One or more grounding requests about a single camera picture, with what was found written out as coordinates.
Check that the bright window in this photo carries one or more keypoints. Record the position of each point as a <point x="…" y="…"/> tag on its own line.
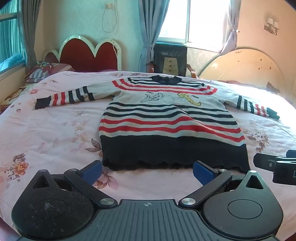
<point x="192" y="20"/>

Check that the dark shiny ribbon bow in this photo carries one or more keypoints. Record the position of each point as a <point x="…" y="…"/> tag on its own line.
<point x="44" y="64"/>

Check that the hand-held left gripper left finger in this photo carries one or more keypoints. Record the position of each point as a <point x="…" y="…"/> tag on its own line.
<point x="92" y="172"/>

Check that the black leather armchair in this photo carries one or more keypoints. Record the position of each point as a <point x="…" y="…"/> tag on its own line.
<point x="159" y="58"/>

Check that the wall lamp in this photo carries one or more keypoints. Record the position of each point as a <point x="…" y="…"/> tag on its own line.
<point x="271" y="26"/>

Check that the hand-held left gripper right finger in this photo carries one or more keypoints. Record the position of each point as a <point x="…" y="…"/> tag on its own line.
<point x="203" y="172"/>

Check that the grey-blue curtain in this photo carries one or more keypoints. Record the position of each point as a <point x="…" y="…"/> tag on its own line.
<point x="231" y="27"/>
<point x="150" y="30"/>
<point x="27" y="34"/>

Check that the cream rounded headboard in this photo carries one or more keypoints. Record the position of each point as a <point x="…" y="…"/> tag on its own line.
<point x="242" y="64"/>

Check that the blue quilt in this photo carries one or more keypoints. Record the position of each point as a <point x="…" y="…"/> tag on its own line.
<point x="12" y="61"/>

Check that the striped pillow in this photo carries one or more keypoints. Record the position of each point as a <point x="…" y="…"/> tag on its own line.
<point x="39" y="75"/>

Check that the orange printed cloth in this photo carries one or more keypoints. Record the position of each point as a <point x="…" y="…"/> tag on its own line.
<point x="13" y="95"/>

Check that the dark pink pillow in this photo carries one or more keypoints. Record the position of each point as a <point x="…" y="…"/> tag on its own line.
<point x="106" y="70"/>

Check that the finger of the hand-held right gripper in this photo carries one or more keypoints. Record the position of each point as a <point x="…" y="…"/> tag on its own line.
<point x="263" y="162"/>
<point x="291" y="153"/>

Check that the red scalloped headboard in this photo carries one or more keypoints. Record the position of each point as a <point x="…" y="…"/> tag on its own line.
<point x="78" y="55"/>

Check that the pink floral bed sheet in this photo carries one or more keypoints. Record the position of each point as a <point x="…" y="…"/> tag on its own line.
<point x="57" y="127"/>

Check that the striped knit sweater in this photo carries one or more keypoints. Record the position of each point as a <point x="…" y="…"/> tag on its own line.
<point x="161" y="115"/>

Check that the side window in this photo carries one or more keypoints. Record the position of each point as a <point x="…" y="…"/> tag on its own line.
<point x="9" y="34"/>

